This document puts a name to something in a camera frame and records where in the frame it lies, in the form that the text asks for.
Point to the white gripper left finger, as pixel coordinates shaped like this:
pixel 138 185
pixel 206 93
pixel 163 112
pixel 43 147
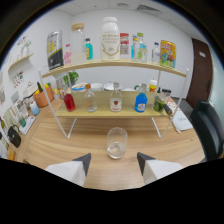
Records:
pixel 71 170

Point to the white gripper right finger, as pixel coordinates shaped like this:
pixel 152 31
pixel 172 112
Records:
pixel 156 168

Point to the clear drinking glass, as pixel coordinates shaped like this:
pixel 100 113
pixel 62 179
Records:
pixel 117 145

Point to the white zip pouch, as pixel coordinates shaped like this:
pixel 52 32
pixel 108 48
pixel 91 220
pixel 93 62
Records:
pixel 180 121

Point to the white tray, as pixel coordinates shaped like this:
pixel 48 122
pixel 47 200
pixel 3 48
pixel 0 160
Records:
pixel 26 125

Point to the black chair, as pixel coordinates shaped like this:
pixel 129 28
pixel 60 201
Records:
pixel 208 130

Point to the black bag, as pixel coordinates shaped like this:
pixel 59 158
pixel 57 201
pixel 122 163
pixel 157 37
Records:
pixel 14 136

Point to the red liquid bottle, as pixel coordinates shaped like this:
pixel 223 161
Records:
pixel 69 101

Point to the blue liquid bottle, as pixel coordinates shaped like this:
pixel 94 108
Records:
pixel 141 101

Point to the clear bottle with amber cap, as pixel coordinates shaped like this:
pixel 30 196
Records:
pixel 90 101

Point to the orange pot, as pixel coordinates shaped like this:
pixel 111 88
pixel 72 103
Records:
pixel 42 98

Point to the small white bowl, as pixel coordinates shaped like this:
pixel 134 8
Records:
pixel 96 86

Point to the large white bowl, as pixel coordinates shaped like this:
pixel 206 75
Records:
pixel 111 86

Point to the brown door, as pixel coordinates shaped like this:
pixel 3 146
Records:
pixel 200 73

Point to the small pink bottle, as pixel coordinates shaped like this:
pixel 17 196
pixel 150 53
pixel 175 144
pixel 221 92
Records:
pixel 67 56

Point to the yellow colourful tin can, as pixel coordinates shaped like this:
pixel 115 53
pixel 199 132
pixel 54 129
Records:
pixel 167 54

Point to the clear bottle with green cap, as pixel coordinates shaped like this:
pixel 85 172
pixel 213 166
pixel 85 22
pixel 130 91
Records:
pixel 142 50

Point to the small teal bottle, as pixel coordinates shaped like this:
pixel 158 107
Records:
pixel 88 50

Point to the glass jar with cork lid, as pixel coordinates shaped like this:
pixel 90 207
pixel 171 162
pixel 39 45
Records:
pixel 78 43

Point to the large white bottle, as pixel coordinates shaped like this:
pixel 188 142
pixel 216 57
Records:
pixel 110 38

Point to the ceiling air vent grille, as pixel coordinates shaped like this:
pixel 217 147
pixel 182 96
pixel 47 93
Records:
pixel 147 8

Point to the white frame wooden shelf rack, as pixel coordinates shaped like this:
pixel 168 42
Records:
pixel 100 112

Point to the wooden wall shelf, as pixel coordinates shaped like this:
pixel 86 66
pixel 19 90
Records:
pixel 20 61

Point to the pale blue wall poster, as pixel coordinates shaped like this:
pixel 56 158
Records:
pixel 133 48

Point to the red wall poster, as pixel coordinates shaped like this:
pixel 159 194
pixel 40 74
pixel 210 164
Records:
pixel 124 45

